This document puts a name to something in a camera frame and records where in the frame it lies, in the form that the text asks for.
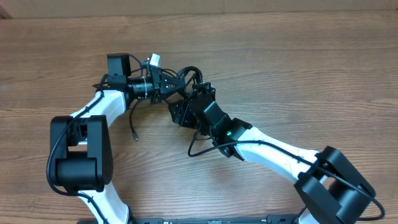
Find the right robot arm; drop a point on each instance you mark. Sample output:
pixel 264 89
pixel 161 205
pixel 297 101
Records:
pixel 331 188

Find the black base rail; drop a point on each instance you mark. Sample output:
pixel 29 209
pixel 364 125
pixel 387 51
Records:
pixel 270 219

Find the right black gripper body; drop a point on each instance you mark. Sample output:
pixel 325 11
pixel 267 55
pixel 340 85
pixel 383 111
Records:
pixel 193 109

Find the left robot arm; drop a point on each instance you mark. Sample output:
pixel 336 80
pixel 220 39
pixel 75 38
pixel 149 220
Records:
pixel 80 162

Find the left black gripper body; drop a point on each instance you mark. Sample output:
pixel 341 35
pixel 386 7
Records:
pixel 157 86

